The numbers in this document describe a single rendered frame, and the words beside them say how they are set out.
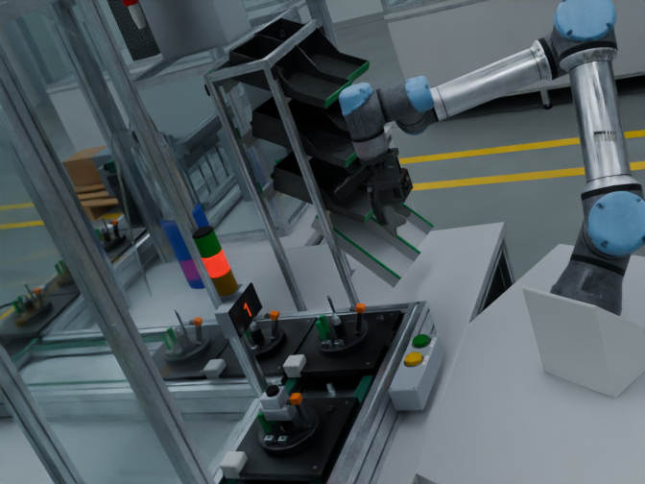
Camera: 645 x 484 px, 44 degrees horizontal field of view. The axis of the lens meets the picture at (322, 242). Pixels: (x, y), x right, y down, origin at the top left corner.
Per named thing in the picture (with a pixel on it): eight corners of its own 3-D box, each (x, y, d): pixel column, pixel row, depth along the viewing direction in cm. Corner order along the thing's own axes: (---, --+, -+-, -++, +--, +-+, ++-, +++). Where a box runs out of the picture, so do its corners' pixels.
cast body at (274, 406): (298, 407, 175) (288, 381, 172) (291, 421, 172) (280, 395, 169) (266, 407, 179) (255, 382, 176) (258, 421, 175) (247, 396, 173)
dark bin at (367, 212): (387, 200, 217) (390, 177, 212) (365, 224, 208) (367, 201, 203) (298, 167, 227) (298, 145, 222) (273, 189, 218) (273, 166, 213)
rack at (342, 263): (404, 264, 252) (322, 15, 220) (369, 333, 223) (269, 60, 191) (345, 271, 262) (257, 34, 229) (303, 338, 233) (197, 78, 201)
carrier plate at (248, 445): (360, 403, 182) (357, 396, 181) (322, 482, 163) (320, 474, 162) (269, 405, 193) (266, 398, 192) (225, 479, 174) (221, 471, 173)
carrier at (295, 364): (402, 316, 208) (389, 275, 203) (375, 375, 189) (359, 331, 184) (321, 322, 219) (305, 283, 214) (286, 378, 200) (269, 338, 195)
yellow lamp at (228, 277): (242, 283, 183) (233, 265, 181) (232, 295, 179) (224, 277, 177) (224, 285, 185) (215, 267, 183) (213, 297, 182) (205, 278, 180)
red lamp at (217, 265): (233, 264, 181) (226, 246, 179) (224, 277, 177) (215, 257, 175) (215, 266, 183) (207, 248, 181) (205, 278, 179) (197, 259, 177)
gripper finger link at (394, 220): (410, 240, 183) (399, 205, 180) (386, 243, 186) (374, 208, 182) (414, 233, 186) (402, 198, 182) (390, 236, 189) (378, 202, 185)
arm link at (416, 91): (428, 84, 180) (381, 99, 182) (423, 67, 169) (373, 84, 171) (438, 117, 179) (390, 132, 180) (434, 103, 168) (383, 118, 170)
